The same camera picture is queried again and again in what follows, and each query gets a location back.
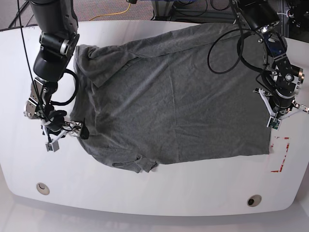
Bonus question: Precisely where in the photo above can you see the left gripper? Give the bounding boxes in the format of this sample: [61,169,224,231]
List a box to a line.
[253,88,309,121]

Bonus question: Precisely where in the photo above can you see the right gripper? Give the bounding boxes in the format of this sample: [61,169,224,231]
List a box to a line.
[41,119,90,145]

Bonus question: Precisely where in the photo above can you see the grey t-shirt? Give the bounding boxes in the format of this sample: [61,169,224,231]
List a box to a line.
[70,23,270,173]

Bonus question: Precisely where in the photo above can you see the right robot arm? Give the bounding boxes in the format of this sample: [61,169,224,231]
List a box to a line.
[24,0,89,151]

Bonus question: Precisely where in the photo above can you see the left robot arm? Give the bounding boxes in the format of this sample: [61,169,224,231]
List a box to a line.
[210,0,309,123]

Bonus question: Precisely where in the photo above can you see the red tape rectangle marking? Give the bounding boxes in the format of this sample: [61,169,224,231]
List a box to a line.
[268,136,290,173]

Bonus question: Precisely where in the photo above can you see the white power strip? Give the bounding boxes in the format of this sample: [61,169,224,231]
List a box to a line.
[286,8,295,18]

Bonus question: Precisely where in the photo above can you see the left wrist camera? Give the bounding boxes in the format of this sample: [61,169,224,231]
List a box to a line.
[267,116,281,130]

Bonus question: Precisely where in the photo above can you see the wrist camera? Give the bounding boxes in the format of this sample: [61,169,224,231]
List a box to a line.
[45,141,59,152]
[267,116,281,130]

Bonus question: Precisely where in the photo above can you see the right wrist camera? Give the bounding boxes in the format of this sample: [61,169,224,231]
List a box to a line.
[45,141,59,152]

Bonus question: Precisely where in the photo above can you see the left table cable grommet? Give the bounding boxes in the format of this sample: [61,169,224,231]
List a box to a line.
[36,183,50,196]

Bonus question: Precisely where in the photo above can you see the table cable grommet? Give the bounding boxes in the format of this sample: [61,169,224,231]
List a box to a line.
[247,195,262,207]
[36,183,50,196]

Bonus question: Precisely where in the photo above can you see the right table cable grommet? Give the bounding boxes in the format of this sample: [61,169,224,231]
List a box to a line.
[247,195,262,207]

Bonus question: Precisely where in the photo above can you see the yellow cable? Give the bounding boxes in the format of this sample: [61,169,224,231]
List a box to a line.
[89,3,131,22]

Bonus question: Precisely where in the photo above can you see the aluminium frame stand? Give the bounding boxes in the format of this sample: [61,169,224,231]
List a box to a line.
[151,0,175,21]

